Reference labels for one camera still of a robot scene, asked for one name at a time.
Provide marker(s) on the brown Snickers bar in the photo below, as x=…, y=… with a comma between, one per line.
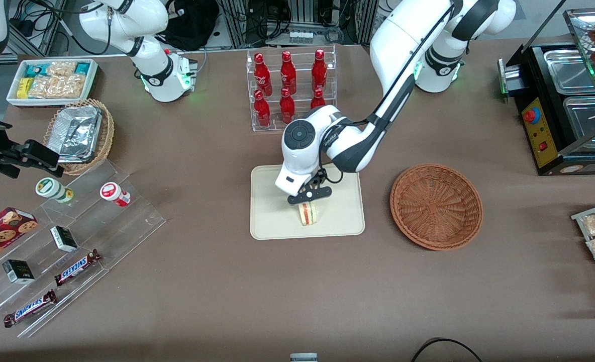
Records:
x=76, y=268
x=28, y=308

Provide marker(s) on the aluminium frame rack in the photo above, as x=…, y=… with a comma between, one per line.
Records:
x=302, y=12

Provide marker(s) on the red cookie box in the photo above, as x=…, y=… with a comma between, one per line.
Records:
x=1, y=234

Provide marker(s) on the black bag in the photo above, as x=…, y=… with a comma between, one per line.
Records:
x=192, y=22

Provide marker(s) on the silver foil tray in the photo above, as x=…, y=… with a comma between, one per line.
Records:
x=74, y=133

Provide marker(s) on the steel warmer pan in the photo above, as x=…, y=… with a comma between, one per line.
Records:
x=569, y=70
x=586, y=118

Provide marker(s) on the green capped white bottle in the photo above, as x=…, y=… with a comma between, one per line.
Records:
x=51, y=189

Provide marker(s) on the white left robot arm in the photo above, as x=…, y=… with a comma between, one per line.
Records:
x=403, y=45

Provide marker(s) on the clear puffed snack bag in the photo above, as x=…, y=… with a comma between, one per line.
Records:
x=43, y=88
x=71, y=85
x=61, y=68

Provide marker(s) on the small grey box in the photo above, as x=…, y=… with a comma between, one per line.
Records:
x=303, y=357

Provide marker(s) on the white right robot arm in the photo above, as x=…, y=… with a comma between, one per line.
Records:
x=146, y=30

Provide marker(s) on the white rectangular snack bin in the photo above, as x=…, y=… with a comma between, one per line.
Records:
x=51, y=101

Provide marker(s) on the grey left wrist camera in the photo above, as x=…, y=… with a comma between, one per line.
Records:
x=310, y=195

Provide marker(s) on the small black box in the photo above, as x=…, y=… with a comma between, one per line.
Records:
x=18, y=271
x=64, y=239

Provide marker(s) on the beige rectangular tray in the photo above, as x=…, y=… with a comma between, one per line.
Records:
x=272, y=216

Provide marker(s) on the clear acrylic bottle rack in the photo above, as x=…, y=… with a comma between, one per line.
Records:
x=272, y=128

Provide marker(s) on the tan wicker basket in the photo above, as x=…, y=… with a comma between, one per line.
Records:
x=105, y=143

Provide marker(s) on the red capped white bottle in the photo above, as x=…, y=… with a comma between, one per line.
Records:
x=114, y=193

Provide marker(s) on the clear acrylic stepped shelf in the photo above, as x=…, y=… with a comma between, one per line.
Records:
x=126, y=226

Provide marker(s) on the teal snack packet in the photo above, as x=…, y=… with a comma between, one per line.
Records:
x=83, y=67
x=34, y=70

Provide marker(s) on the yellow snack packet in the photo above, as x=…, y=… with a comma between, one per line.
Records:
x=23, y=88

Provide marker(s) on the round brown wicker basket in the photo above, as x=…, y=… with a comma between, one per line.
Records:
x=435, y=206

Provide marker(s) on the black food warmer machine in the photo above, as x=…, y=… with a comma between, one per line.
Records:
x=533, y=146

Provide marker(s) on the red cola bottle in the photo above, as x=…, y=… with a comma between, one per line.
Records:
x=263, y=75
x=262, y=113
x=317, y=99
x=319, y=70
x=287, y=106
x=288, y=73

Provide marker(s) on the white power strip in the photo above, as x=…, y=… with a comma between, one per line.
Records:
x=301, y=37

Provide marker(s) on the triangular sandwich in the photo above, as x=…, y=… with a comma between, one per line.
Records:
x=308, y=215

